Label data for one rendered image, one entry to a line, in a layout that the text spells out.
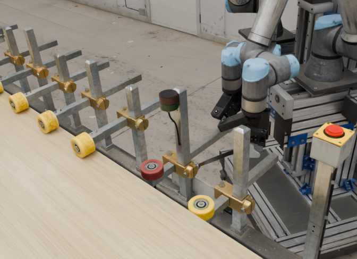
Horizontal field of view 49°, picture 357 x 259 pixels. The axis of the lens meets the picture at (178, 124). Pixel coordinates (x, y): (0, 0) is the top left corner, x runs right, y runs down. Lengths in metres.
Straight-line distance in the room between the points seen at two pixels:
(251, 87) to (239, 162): 0.23
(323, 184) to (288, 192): 1.24
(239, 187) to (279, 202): 0.99
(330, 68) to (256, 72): 0.52
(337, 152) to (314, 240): 0.33
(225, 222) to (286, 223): 0.74
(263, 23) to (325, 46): 0.35
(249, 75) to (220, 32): 3.55
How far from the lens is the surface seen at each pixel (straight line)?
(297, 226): 2.13
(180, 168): 1.41
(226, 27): 4.62
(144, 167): 1.36
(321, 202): 1.10
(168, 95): 1.22
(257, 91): 1.17
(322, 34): 1.56
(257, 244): 1.38
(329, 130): 0.97
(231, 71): 1.49
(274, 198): 2.26
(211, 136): 1.56
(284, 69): 1.22
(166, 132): 3.13
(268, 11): 1.29
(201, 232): 1.15
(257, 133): 1.24
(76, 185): 1.36
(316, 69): 1.60
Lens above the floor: 1.76
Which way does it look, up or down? 33 degrees down
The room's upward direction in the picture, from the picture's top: 4 degrees counter-clockwise
